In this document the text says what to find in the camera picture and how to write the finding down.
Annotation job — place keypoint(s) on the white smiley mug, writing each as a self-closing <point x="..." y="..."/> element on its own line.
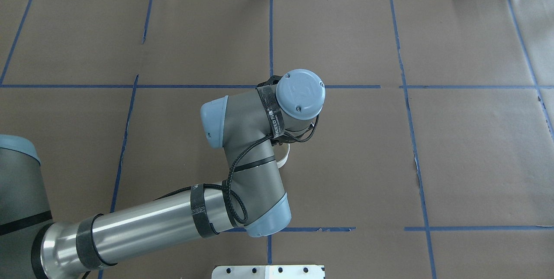
<point x="282" y="154"/>

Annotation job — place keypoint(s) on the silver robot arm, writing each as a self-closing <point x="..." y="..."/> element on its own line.
<point x="283" y="110"/>

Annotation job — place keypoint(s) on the brown paper table cover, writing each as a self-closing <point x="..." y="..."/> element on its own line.
<point x="432" y="155"/>

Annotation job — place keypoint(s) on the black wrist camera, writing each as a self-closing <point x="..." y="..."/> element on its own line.
<point x="273" y="80"/>

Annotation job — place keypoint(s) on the white camera pedestal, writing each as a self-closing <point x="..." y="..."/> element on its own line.
<point x="269" y="272"/>

